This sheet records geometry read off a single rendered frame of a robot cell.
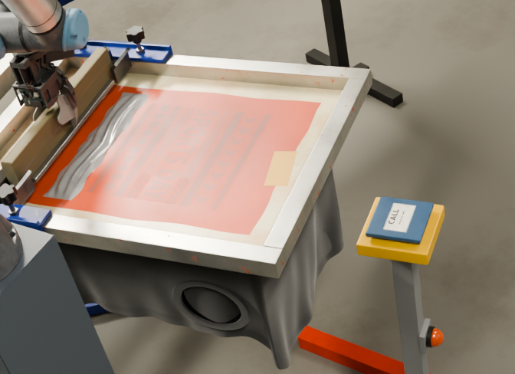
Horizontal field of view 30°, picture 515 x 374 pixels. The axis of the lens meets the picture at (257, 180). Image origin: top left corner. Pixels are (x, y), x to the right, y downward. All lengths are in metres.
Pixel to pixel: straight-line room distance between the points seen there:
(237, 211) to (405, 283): 0.34
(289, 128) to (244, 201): 0.23
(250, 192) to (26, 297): 0.55
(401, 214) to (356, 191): 1.52
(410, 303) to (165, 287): 0.50
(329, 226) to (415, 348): 0.42
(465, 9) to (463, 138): 0.84
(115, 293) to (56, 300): 0.53
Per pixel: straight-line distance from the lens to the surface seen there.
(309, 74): 2.08
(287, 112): 2.04
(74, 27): 1.76
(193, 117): 2.09
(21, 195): 1.97
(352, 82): 2.04
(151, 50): 2.27
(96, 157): 2.06
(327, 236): 2.26
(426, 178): 3.28
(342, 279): 2.98
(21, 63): 1.96
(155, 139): 2.06
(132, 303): 2.09
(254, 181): 1.89
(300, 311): 2.12
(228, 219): 1.82
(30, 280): 1.51
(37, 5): 1.70
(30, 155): 2.00
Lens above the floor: 2.16
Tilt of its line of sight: 40 degrees down
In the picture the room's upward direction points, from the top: 13 degrees counter-clockwise
